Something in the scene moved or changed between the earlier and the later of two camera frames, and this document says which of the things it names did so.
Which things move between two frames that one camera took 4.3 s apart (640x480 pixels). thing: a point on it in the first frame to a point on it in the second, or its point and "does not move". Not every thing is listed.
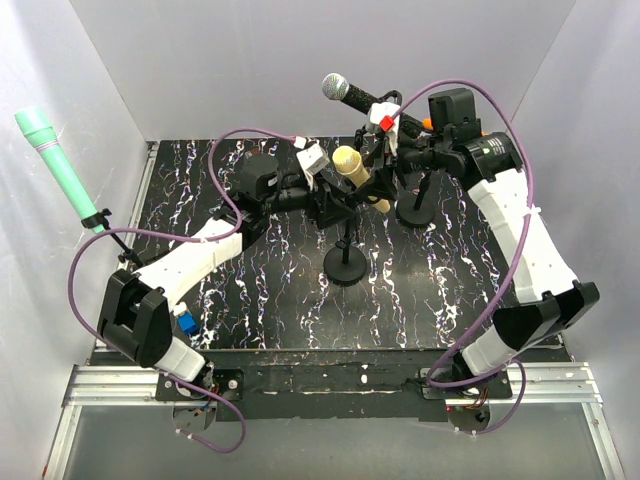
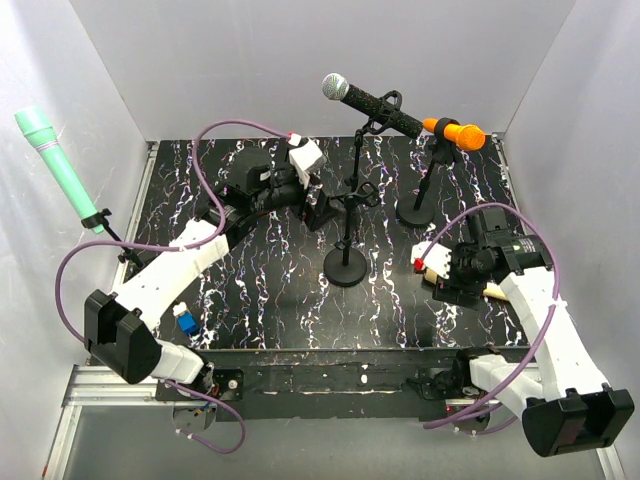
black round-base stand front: [345, 264] does not move
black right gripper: [379, 185] to [448, 289]
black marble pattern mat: [423, 271] does not move
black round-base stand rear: [416, 207] does not move
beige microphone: [348, 160] to [492, 289]
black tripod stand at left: [100, 219] does not move
